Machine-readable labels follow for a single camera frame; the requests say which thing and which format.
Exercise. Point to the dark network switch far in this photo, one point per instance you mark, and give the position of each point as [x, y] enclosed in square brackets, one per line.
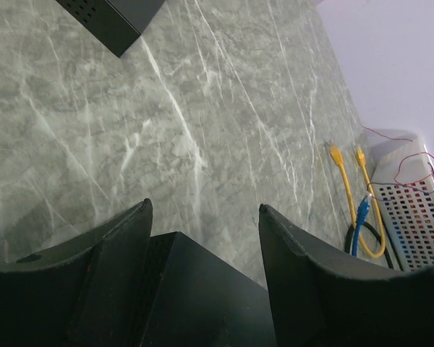
[117, 24]

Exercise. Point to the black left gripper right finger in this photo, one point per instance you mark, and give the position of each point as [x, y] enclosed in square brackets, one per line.
[322, 296]

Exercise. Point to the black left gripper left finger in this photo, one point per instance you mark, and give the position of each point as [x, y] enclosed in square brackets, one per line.
[82, 292]

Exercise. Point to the white plastic basket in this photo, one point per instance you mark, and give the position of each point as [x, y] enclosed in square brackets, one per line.
[403, 182]

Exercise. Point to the black network switch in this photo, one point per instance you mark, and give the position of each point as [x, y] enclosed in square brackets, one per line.
[190, 297]

